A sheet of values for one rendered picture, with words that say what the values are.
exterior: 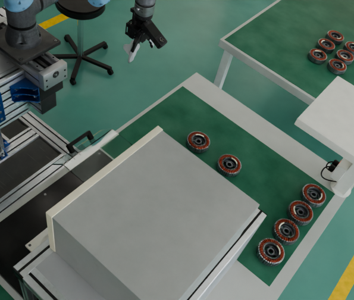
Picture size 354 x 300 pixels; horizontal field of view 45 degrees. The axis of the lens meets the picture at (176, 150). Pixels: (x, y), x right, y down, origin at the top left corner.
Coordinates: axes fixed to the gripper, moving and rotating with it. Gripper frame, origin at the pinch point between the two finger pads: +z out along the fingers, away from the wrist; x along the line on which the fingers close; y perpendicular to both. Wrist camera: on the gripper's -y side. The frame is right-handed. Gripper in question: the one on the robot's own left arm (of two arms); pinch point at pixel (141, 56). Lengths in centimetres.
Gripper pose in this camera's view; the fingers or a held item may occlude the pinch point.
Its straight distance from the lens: 182.2
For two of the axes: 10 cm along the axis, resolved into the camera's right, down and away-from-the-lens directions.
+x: -6.1, 5.5, -5.7
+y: -7.7, -5.7, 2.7
